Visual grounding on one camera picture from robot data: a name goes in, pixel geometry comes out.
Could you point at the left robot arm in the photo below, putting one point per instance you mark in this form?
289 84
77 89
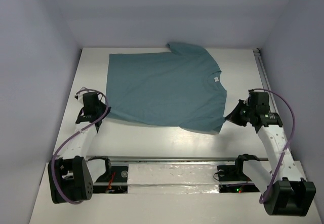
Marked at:
72 173

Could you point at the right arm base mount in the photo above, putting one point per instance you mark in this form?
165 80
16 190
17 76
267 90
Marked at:
230 181

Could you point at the white foil-taped centre block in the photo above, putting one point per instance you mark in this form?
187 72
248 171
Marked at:
172 178

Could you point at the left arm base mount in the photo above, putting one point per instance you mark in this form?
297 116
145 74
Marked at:
111 181

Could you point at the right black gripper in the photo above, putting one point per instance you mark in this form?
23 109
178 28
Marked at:
233 116

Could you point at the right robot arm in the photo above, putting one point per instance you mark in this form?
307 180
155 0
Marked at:
284 190

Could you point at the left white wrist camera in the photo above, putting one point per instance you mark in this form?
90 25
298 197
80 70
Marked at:
79 95

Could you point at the aluminium right side rail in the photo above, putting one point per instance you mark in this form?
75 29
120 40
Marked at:
264 78

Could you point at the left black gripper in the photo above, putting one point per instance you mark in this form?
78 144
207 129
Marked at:
102 110

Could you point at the aluminium front rail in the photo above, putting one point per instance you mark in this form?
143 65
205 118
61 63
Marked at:
169 159

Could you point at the teal t-shirt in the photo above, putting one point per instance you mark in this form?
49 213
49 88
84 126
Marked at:
177 88

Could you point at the aluminium rail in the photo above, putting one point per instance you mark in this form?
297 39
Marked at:
169 159
264 78

